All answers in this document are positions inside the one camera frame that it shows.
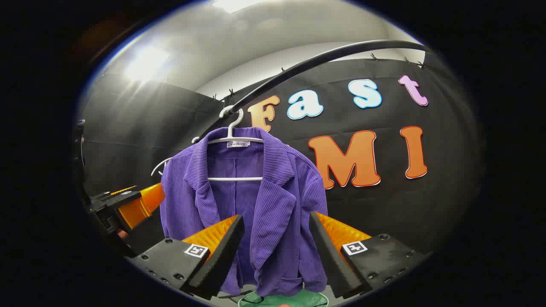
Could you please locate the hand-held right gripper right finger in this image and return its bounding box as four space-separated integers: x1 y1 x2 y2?
309 211 430 300

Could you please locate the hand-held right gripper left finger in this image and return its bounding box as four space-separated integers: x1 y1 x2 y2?
127 214 245 300

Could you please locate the green laundry hamper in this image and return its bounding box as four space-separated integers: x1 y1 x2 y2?
237 290 330 307

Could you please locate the purple corduroy jacket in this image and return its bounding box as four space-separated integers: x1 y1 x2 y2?
160 127 329 298

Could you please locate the white plastic clothes hanger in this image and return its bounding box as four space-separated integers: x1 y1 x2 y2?
206 105 265 182
151 136 201 177

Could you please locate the black backdrop cloth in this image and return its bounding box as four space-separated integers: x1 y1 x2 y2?
81 58 485 256

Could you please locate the black clothes rail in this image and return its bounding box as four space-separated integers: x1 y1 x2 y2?
222 40 428 116

